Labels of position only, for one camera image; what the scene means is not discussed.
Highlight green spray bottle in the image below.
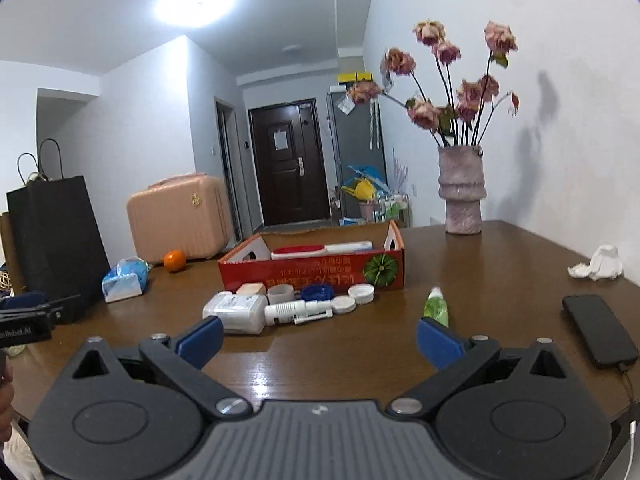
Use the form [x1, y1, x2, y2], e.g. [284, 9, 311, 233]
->
[423, 286, 449, 327]

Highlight large white plastic bottle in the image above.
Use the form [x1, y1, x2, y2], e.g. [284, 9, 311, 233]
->
[203, 292, 268, 335]

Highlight beige square soap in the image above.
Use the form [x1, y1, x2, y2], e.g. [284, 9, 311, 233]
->
[235, 283, 266, 296]

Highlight white tape roll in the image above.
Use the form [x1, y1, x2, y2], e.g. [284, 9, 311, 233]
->
[267, 284, 295, 304]

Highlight white ribbed cap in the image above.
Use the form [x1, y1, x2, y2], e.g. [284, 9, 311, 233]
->
[347, 283, 375, 306]

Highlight small white round lid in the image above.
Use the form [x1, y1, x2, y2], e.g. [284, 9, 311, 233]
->
[331, 296, 357, 314]

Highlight blue round lid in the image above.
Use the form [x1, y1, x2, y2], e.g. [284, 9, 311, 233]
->
[299, 284, 335, 302]

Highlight person's hand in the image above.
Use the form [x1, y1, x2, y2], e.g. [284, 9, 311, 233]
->
[0, 361, 14, 443]

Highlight black paper bag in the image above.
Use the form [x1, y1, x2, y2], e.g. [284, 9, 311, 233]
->
[6, 153, 110, 310]

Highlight orange fruit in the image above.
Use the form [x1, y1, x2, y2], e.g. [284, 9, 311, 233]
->
[163, 249, 186, 273]

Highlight blue wet wipes pack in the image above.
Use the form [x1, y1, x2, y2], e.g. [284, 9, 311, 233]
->
[102, 257, 151, 304]

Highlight red cardboard box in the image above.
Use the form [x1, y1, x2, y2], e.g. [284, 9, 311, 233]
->
[218, 221, 405, 292]

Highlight pink suitcase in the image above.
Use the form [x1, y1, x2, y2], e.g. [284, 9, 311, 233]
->
[127, 172, 233, 263]

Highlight red white lint brush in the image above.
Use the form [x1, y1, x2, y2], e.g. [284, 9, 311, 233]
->
[271, 240, 373, 260]

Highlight black smartphone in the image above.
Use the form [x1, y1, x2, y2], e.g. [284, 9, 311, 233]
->
[562, 295, 639, 368]

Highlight yellow watering can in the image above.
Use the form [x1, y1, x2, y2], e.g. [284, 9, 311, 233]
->
[341, 178, 378, 202]

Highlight pink textured vase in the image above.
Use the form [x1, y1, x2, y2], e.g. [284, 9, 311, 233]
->
[438, 145, 487, 235]

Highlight crumpled white tissue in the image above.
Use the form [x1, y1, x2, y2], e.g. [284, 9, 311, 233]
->
[567, 245, 624, 282]

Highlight dark brown door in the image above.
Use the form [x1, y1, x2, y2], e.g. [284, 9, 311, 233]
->
[248, 99, 330, 226]

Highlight grey refrigerator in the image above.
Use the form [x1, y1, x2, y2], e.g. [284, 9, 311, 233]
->
[326, 84, 387, 218]

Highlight dried pink roses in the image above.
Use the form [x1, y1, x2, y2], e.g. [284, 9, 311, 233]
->
[346, 20, 521, 148]

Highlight yellow box on fridge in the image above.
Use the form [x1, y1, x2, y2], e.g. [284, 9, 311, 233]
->
[337, 72, 373, 84]

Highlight wire storage rack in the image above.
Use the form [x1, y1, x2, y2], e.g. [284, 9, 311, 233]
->
[332, 186, 411, 229]

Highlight white charging cable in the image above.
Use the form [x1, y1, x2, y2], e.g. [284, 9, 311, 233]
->
[617, 363, 640, 480]

